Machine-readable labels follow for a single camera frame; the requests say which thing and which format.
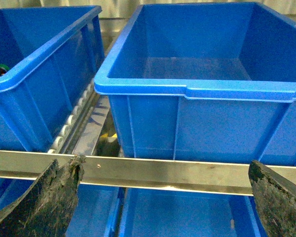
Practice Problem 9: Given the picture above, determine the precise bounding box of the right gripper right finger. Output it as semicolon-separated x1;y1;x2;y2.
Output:
248;160;296;237

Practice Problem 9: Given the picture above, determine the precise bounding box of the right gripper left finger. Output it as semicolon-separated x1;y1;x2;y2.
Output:
0;155;86;237

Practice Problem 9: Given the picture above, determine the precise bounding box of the blue bin with buttons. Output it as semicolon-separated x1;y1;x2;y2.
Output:
0;5;104;152

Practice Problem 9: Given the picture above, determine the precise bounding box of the lower left blue bin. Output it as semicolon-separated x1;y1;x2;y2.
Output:
0;178;124;237

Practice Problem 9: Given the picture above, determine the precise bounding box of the white roller track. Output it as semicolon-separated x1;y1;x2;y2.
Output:
47;82;93;154

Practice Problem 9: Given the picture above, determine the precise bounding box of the lower right blue bin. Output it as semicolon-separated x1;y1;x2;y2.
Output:
118;188;266;237

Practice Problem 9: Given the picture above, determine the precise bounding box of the empty blue target bin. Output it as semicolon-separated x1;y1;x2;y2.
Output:
94;2;296;166

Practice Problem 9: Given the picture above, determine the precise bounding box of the green push button middle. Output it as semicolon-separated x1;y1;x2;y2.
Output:
0;64;10;77

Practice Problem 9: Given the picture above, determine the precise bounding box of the steel front shelf rail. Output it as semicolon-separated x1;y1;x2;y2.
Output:
0;149;296;197

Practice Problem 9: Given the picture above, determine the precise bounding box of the steel centre divider rail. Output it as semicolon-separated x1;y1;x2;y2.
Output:
72;95;110;156

